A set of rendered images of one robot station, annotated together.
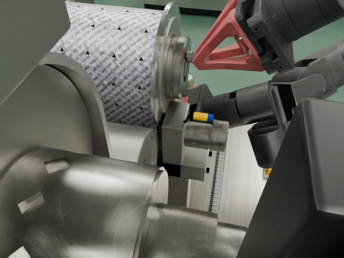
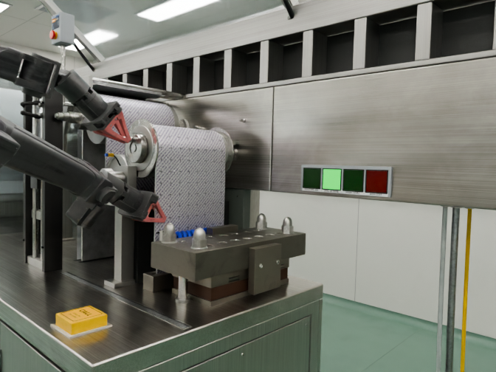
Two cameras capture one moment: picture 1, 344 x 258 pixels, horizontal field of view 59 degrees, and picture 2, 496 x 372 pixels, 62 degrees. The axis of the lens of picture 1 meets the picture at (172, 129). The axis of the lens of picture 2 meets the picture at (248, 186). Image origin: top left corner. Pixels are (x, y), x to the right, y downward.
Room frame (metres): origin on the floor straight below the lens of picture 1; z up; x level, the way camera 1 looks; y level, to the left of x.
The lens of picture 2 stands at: (1.09, -0.77, 1.22)
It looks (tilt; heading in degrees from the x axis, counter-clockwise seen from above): 3 degrees down; 121
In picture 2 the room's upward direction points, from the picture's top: 2 degrees clockwise
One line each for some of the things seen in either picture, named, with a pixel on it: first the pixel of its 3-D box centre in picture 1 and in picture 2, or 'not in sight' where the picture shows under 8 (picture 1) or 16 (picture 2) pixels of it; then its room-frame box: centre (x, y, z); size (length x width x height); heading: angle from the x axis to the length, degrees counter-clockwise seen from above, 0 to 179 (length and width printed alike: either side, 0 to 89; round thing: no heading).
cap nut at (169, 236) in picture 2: not in sight; (169, 232); (0.44, -0.03, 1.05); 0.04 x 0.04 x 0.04
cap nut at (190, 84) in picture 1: (188, 83); (199, 238); (0.53, -0.04, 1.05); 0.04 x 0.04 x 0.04
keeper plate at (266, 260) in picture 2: not in sight; (266, 268); (0.62, 0.13, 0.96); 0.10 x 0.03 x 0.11; 78
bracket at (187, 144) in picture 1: (186, 185); (119, 225); (0.27, -0.02, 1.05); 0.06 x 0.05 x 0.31; 78
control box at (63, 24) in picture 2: not in sight; (60, 29); (-0.22, 0.15, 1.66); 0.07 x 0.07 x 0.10; 79
